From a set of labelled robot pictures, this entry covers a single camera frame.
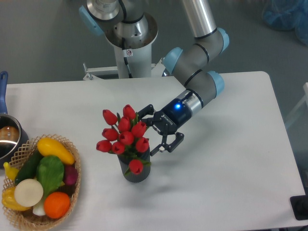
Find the green lettuce leaf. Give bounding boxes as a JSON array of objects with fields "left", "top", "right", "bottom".
[{"left": 36, "top": 155, "right": 64, "bottom": 200}]

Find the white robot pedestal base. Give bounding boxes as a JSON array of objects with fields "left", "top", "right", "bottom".
[{"left": 83, "top": 13, "right": 169, "bottom": 80}]

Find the white round radish slice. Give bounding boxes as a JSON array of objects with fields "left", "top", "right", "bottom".
[{"left": 14, "top": 179, "right": 43, "bottom": 207}]

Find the yellow squash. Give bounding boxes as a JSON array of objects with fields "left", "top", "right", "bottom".
[{"left": 37, "top": 137, "right": 75, "bottom": 165}]

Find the dark grey ribbed vase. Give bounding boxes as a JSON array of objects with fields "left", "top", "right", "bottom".
[{"left": 118, "top": 148, "right": 151, "bottom": 183}]

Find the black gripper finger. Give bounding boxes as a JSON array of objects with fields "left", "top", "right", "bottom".
[
  {"left": 138, "top": 104, "right": 158, "bottom": 125},
  {"left": 150, "top": 132, "right": 184, "bottom": 155}
]

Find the red tulip bouquet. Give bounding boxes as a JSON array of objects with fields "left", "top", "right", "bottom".
[{"left": 96, "top": 104, "right": 150, "bottom": 162}]

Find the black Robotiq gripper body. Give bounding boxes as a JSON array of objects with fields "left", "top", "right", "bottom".
[{"left": 152, "top": 98, "right": 193, "bottom": 135}]

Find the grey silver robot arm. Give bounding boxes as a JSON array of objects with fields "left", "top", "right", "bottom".
[{"left": 79, "top": 0, "right": 229, "bottom": 155}]

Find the blue plastic bag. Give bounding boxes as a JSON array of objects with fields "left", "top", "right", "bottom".
[{"left": 262, "top": 0, "right": 308, "bottom": 45}]

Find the orange fruit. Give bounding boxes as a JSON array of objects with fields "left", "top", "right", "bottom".
[{"left": 44, "top": 192, "right": 70, "bottom": 219}]

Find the yellow banana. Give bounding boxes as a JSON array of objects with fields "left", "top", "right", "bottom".
[{"left": 3, "top": 162, "right": 19, "bottom": 181}]

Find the blue handled saucepan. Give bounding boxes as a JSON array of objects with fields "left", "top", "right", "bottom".
[{"left": 0, "top": 71, "right": 28, "bottom": 169}]

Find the yellow bell pepper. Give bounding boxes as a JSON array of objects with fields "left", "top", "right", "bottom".
[{"left": 1, "top": 187, "right": 31, "bottom": 211}]

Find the woven wicker basket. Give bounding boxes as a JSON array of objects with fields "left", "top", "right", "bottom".
[{"left": 2, "top": 134, "right": 81, "bottom": 231}]

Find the purple red onion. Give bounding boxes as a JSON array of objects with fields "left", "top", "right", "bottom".
[{"left": 63, "top": 165, "right": 78, "bottom": 186}]

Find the black device at table edge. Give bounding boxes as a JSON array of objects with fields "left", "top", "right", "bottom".
[{"left": 290, "top": 195, "right": 308, "bottom": 220}]

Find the dark green cucumber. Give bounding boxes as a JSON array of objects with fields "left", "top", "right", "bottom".
[{"left": 14, "top": 150, "right": 43, "bottom": 185}]

